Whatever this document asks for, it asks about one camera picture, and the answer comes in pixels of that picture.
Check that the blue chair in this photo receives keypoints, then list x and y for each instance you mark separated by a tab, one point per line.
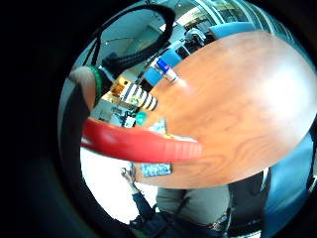
287	188
153	76
231	28
171	58

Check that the black and white striped box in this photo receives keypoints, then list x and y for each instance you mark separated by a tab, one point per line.
140	96

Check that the orange box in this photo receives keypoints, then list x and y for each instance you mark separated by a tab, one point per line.
117	88

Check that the teal round lid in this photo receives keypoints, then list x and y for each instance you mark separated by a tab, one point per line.
141	117

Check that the blue patterned card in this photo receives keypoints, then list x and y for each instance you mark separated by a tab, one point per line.
156	169

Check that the the person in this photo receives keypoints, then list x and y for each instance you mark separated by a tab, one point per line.
193	205

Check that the black chair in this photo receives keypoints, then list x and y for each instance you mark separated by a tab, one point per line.
247	201

